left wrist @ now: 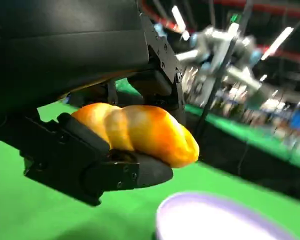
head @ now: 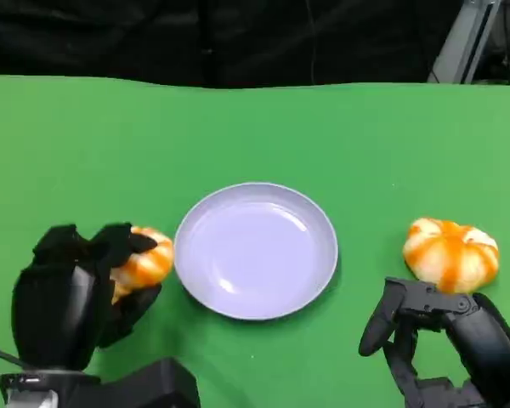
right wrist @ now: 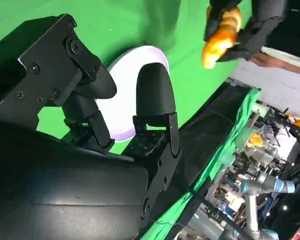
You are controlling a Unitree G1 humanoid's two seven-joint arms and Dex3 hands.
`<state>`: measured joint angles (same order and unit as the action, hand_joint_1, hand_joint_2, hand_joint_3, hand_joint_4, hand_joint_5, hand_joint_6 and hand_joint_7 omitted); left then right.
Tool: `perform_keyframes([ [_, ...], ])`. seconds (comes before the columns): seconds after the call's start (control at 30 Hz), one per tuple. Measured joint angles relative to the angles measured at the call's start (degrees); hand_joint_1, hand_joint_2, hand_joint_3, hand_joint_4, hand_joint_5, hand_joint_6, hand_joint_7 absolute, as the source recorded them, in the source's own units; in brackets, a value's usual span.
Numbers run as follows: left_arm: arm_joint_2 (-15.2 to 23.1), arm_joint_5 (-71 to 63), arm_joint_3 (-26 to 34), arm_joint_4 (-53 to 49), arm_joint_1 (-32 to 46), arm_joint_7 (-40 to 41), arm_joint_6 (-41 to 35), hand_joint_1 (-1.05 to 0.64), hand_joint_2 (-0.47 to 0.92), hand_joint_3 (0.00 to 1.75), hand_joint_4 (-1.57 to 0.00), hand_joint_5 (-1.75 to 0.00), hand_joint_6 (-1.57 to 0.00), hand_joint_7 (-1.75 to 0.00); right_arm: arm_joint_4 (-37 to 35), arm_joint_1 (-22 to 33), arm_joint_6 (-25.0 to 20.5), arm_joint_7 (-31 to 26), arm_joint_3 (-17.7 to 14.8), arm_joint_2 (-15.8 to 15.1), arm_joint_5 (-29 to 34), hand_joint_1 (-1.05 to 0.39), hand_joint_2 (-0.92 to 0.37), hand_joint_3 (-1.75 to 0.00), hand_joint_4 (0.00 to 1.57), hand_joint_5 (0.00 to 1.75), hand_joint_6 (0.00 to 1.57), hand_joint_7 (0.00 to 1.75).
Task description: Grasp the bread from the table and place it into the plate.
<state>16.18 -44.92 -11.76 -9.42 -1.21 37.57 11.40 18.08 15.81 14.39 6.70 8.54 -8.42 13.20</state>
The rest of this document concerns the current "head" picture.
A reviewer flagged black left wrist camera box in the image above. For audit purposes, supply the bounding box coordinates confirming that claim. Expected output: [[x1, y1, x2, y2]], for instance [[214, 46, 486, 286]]
[[95, 357, 201, 408]]

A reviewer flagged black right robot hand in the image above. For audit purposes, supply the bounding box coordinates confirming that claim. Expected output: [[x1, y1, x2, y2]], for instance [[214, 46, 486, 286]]
[[359, 276, 510, 408]]

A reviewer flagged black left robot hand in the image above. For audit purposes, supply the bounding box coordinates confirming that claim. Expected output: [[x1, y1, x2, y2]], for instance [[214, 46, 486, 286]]
[[10, 221, 162, 371]]

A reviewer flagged green table cloth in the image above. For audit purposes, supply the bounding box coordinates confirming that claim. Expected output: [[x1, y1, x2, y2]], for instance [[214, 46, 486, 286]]
[[0, 74, 510, 408]]

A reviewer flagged orange white toy bread roll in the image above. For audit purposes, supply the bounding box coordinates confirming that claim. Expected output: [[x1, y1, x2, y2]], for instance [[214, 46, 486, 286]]
[[402, 217, 501, 295], [110, 227, 174, 305]]

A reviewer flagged lilac plate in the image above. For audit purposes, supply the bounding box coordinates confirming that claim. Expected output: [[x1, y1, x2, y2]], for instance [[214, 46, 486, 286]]
[[173, 182, 339, 320]]

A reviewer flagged black backdrop curtain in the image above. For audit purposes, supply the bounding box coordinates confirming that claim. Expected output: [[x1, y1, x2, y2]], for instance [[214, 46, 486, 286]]
[[0, 0, 510, 89]]

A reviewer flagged grey metal frame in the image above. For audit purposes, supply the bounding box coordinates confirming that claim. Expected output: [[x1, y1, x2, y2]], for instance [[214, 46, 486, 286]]
[[427, 0, 505, 84]]

